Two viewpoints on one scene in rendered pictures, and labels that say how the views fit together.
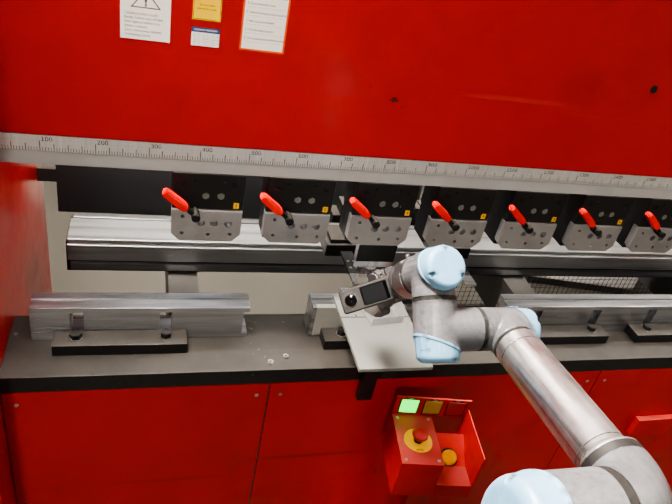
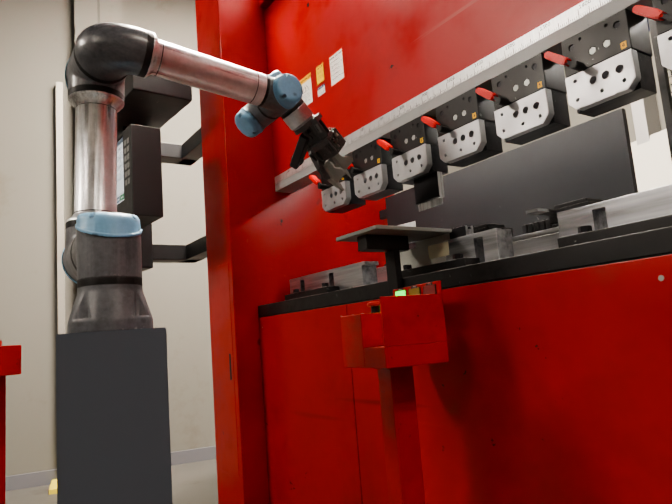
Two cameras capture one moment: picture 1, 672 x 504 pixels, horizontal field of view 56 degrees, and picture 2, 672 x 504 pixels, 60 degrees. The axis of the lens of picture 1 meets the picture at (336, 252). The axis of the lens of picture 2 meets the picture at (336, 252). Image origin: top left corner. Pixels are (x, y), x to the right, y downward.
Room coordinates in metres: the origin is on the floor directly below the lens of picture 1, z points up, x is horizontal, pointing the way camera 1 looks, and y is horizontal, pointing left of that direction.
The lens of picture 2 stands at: (0.66, -1.62, 0.74)
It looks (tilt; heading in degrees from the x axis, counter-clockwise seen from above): 8 degrees up; 76
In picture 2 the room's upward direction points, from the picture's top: 4 degrees counter-clockwise
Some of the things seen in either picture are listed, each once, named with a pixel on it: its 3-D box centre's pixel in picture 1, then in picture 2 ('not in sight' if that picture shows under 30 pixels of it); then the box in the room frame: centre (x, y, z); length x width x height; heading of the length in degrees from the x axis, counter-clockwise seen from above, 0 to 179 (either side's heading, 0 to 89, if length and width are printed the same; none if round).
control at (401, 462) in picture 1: (432, 446); (390, 325); (1.11, -0.34, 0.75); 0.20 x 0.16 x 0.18; 102
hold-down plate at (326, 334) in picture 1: (376, 337); (432, 271); (1.31, -0.15, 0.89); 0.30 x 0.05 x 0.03; 110
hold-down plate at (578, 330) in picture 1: (559, 334); (633, 231); (1.50, -0.68, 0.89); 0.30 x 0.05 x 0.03; 110
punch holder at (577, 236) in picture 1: (590, 216); (607, 66); (1.55, -0.64, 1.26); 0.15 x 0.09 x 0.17; 110
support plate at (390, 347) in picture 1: (380, 330); (393, 235); (1.21, -0.15, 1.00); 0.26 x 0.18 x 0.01; 20
